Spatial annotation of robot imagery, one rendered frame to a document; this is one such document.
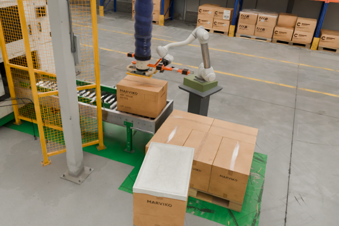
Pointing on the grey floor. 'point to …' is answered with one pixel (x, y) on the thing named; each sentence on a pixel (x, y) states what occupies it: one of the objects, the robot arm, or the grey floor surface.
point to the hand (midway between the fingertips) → (160, 67)
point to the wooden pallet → (215, 199)
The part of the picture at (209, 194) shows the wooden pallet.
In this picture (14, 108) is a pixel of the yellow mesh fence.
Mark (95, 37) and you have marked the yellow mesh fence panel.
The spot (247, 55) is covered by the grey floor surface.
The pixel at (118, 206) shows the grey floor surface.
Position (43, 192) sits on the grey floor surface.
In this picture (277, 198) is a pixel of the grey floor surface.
